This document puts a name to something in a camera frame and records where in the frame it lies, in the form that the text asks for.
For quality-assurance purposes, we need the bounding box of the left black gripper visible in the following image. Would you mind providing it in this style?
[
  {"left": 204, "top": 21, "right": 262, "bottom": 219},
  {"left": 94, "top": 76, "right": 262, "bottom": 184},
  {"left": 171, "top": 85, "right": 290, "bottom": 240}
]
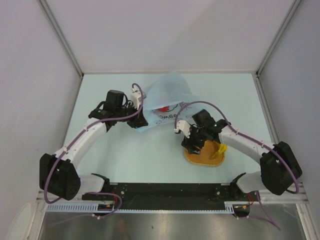
[{"left": 115, "top": 102, "right": 148, "bottom": 129}]

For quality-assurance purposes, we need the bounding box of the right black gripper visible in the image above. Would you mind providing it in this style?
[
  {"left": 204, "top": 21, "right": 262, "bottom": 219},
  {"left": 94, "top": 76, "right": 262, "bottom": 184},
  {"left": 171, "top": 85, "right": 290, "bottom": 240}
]
[{"left": 181, "top": 123, "right": 208, "bottom": 155}]

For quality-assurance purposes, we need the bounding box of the yellow fake banana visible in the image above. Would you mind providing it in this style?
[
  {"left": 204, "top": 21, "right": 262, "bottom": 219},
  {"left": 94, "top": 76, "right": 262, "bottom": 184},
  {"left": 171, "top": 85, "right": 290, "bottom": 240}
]
[{"left": 211, "top": 143, "right": 228, "bottom": 159}]

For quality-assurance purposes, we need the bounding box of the red fake fruit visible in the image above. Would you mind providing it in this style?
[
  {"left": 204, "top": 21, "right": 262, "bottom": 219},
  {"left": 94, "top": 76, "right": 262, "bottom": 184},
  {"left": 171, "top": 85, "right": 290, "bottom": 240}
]
[{"left": 158, "top": 106, "right": 170, "bottom": 112}]

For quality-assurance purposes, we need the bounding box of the light blue plastic bag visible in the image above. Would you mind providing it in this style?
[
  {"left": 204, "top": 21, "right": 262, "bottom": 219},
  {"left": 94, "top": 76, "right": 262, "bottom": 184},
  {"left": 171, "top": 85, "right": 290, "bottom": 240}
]
[{"left": 137, "top": 71, "right": 199, "bottom": 133}]

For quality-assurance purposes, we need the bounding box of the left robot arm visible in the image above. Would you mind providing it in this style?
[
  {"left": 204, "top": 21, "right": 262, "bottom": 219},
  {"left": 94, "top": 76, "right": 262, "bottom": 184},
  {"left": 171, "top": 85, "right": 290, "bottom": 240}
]
[{"left": 39, "top": 88, "right": 148, "bottom": 204}]

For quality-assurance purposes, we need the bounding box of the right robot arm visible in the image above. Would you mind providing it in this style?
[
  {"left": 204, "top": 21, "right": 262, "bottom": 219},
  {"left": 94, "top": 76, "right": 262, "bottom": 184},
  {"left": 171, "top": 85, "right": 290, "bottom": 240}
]
[{"left": 174, "top": 109, "right": 302, "bottom": 201}]

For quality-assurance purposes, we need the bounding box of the woven bamboo tray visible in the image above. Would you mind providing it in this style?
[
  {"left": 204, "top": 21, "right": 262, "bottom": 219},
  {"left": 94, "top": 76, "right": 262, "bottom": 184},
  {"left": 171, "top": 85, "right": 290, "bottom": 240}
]
[{"left": 184, "top": 140, "right": 226, "bottom": 167}]

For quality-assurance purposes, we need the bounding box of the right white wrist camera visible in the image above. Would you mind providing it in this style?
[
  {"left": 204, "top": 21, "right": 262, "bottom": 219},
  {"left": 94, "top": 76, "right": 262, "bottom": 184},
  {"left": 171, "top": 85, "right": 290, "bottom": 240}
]
[{"left": 174, "top": 120, "right": 191, "bottom": 139}]

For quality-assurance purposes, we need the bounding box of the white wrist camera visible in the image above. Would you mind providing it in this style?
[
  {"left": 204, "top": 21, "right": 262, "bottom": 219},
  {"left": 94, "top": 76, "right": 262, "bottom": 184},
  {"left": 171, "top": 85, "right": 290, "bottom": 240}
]
[
  {"left": 174, "top": 120, "right": 191, "bottom": 139},
  {"left": 130, "top": 90, "right": 146, "bottom": 109}
]

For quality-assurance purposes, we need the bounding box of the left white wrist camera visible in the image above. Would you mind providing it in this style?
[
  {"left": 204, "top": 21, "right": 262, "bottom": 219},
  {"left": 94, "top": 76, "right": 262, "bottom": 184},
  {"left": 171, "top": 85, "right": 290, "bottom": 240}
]
[{"left": 130, "top": 90, "right": 146, "bottom": 109}]

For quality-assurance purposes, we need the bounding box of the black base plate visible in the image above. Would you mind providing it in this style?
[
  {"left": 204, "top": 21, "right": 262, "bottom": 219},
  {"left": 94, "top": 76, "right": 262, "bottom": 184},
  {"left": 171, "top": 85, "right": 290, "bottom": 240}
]
[{"left": 81, "top": 182, "right": 261, "bottom": 211}]

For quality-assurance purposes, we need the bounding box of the white slotted cable duct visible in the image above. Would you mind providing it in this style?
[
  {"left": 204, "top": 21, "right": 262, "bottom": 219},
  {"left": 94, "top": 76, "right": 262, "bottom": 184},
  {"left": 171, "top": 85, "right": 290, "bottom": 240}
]
[{"left": 46, "top": 202, "right": 235, "bottom": 214}]

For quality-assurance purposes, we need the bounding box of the aluminium frame rail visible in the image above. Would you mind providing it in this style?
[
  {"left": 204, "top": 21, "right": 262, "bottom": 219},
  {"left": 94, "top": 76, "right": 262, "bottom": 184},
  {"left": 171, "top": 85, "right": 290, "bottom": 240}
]
[{"left": 36, "top": 182, "right": 311, "bottom": 204}]

